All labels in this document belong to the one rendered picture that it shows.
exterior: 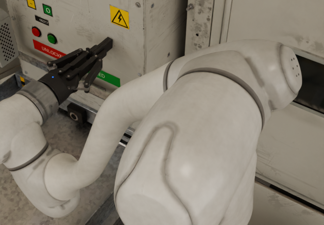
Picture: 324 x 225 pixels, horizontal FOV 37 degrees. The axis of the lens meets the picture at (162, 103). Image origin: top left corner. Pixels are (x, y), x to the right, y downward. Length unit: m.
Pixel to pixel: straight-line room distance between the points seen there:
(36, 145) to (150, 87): 0.40
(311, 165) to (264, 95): 0.74
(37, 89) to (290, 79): 0.62
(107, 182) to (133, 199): 0.91
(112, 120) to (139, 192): 0.34
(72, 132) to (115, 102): 0.76
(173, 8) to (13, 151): 0.54
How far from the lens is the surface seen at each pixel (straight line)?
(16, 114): 1.05
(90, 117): 1.52
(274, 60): 0.63
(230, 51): 0.65
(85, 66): 1.18
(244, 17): 1.15
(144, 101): 0.75
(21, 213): 1.40
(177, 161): 0.50
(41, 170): 1.06
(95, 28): 1.28
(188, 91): 0.57
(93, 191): 1.40
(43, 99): 1.09
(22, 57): 1.53
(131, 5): 1.16
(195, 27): 1.27
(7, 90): 1.69
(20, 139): 1.05
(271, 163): 1.41
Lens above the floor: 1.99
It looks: 45 degrees down
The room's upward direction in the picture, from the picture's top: 1 degrees clockwise
